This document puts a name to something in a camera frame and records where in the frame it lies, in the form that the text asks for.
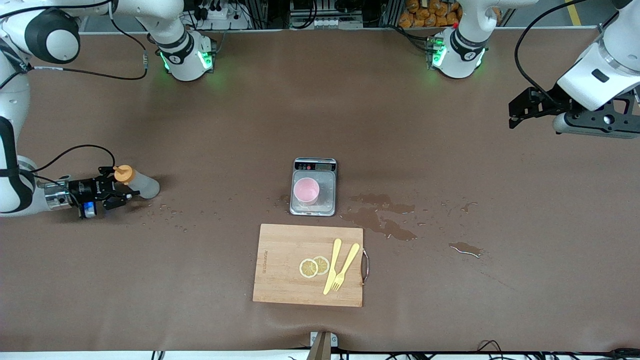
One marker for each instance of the yellow plastic fork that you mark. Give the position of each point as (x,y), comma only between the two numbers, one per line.
(348,262)

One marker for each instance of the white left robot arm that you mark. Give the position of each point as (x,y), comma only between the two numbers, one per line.
(600,75)

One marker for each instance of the silver digital kitchen scale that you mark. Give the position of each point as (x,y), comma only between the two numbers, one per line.
(327,197)

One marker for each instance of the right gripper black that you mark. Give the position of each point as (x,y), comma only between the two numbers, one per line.
(81,189)

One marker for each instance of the metal table edge bracket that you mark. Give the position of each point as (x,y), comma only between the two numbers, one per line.
(322,347)

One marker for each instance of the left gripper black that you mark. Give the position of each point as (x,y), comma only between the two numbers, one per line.
(546,103)

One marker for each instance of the white socket strip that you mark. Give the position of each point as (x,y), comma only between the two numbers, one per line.
(327,23)

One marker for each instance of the wooden cutting board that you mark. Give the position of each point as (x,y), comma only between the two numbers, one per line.
(285,250)

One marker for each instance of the white power strip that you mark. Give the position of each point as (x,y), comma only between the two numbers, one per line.
(225,22)

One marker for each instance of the translucent squeeze bottle orange cap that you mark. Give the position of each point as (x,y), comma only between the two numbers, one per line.
(145,187)

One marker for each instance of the large liquid puddle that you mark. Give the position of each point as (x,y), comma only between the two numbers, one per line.
(385,225)

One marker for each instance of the small liquid puddle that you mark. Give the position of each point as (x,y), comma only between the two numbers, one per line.
(467,248)

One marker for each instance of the pink plastic cup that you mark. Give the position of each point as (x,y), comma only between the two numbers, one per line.
(306,190)

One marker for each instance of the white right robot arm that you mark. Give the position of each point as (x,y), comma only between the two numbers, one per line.
(182,60)

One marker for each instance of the yellow plastic knife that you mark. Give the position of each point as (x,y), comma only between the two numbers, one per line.
(331,270)

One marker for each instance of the lemon slice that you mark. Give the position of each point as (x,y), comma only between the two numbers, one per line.
(308,268)
(322,265)

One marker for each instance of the orange snack bag pile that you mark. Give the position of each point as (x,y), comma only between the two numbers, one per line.
(425,17)

